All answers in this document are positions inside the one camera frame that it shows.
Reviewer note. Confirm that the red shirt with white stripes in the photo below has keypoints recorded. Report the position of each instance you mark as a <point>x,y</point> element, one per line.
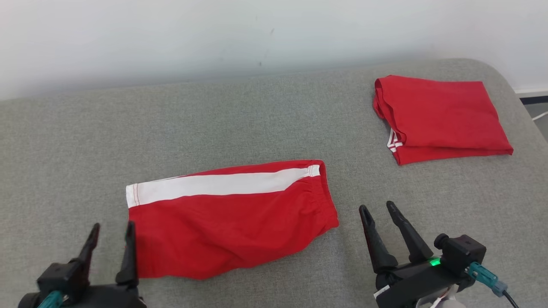
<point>445,119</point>

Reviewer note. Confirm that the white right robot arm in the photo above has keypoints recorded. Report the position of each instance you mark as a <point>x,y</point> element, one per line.
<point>451,303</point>

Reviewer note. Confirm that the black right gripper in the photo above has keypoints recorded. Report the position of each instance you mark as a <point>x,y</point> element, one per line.
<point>411,282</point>

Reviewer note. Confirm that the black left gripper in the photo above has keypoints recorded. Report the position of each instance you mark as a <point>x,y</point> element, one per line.
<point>107,299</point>

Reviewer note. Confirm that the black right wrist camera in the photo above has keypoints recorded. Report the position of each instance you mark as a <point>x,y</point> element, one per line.
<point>462,254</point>

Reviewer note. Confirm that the red Bulls shorts white stripe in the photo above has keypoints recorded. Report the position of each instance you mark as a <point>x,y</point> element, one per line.
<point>222,231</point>

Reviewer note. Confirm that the black baseboard strip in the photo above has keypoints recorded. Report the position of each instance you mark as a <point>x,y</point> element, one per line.
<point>535,99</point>

